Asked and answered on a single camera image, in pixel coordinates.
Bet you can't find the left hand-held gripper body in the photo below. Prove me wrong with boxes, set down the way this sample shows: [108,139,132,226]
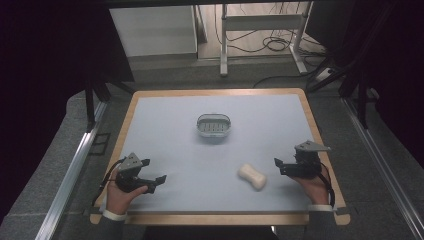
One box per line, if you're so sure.
[114,152,146,194]

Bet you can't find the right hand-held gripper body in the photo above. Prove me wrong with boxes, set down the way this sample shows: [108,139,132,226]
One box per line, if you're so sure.
[282,140,332,180]

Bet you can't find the cream soap bar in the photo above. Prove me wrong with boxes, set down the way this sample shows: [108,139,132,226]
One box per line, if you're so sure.
[236,162,268,192]

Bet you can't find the grey soap dish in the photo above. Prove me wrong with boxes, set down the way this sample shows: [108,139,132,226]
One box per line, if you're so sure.
[195,113,233,139]

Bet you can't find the person's right hand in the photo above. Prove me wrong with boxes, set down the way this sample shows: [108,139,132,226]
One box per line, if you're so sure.
[289,164,332,206]

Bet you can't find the person's left hand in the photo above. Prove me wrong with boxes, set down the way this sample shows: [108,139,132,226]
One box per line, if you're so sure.
[105,167,149,216]

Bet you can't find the person's dark torso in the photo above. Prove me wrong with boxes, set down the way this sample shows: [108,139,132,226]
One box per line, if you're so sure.
[142,225,280,240]

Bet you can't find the black tripod stand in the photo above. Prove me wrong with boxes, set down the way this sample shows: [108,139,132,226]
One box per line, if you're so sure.
[305,56,381,130]
[83,77,135,133]

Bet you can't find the white power strip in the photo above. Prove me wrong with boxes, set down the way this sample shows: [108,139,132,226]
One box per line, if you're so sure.
[314,67,335,83]

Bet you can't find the white cabinet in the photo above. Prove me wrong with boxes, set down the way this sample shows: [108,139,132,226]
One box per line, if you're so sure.
[109,4,199,58]

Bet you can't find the dark curtain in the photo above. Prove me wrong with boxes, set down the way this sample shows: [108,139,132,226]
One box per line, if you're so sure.
[304,0,424,169]
[0,0,135,224]

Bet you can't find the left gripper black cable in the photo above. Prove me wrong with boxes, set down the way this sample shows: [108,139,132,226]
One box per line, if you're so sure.
[91,156,128,207]

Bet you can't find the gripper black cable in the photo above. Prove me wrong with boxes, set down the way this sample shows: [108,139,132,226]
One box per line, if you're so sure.
[91,156,128,207]
[316,161,336,208]

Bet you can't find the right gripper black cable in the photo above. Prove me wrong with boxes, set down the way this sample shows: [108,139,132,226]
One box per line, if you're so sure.
[316,161,336,208]

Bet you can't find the black floor bracket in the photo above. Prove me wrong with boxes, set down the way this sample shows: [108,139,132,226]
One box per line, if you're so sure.
[88,132,112,156]

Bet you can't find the aluminium rail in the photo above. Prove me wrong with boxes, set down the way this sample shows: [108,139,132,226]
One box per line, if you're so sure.
[34,100,109,240]
[341,97,424,240]

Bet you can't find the black floor cables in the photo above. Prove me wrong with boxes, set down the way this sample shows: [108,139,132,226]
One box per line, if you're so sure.
[213,2,329,90]

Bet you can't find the white metal desk frame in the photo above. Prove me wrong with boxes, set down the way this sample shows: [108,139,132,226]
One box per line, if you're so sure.
[219,0,315,78]

